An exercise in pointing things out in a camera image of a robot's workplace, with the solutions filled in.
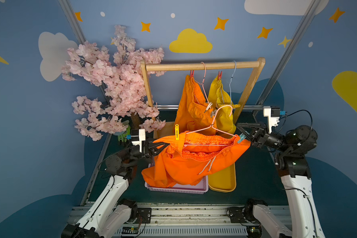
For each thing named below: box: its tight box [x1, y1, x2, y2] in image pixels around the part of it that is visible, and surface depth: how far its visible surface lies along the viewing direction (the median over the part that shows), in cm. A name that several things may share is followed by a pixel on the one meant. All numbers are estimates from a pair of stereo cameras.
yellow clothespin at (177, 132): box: [175, 123, 180, 141], surface depth 52 cm
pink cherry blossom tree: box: [61, 24, 167, 141], surface depth 73 cm
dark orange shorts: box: [141, 130, 251, 187], surface depth 61 cm
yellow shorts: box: [207, 77, 241, 135], surface depth 83 cm
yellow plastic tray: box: [207, 162, 237, 193], surface depth 86 cm
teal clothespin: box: [237, 132, 247, 144], surface depth 57 cm
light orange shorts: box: [175, 74, 218, 133], surface depth 84 cm
